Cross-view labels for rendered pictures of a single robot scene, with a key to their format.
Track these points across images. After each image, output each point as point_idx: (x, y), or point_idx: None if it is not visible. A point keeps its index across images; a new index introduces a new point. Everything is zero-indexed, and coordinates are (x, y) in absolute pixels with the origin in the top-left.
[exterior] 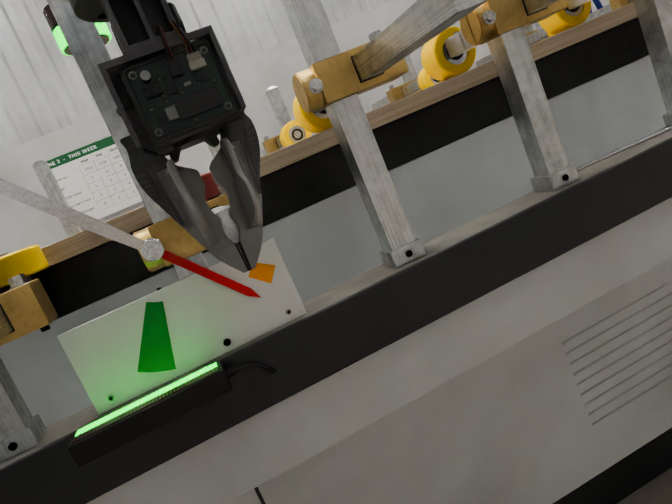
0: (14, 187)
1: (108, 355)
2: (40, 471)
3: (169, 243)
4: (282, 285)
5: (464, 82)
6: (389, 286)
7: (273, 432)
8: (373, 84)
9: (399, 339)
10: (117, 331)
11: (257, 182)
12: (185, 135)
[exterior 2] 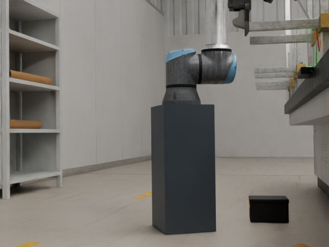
0: (299, 4)
1: (315, 55)
2: (308, 79)
3: None
4: (321, 49)
5: None
6: (320, 61)
7: (326, 100)
8: None
9: (321, 83)
10: (315, 49)
11: (245, 18)
12: (231, 10)
